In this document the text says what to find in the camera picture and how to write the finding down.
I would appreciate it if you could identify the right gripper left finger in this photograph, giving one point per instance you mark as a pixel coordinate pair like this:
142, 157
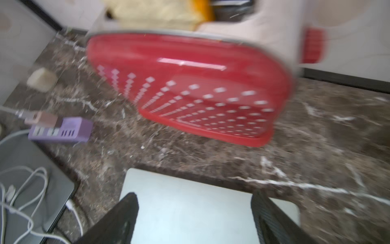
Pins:
117, 226

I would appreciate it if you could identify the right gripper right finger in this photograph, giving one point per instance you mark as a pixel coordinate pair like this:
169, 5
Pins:
273, 225

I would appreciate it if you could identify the silver apple laptop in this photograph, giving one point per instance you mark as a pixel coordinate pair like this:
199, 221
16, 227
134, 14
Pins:
178, 211

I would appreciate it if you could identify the dark grey laptop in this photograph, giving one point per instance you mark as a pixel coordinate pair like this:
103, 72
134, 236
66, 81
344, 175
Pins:
34, 192

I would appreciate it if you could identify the pink charger adapter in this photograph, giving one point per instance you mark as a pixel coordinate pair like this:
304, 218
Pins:
40, 118

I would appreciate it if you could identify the purple power strip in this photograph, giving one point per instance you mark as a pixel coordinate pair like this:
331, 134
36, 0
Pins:
72, 130

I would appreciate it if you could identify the red polka dot toaster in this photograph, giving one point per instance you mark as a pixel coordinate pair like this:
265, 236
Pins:
224, 80

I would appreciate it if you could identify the pale bread slice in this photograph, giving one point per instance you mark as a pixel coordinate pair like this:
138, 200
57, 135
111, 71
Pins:
178, 15

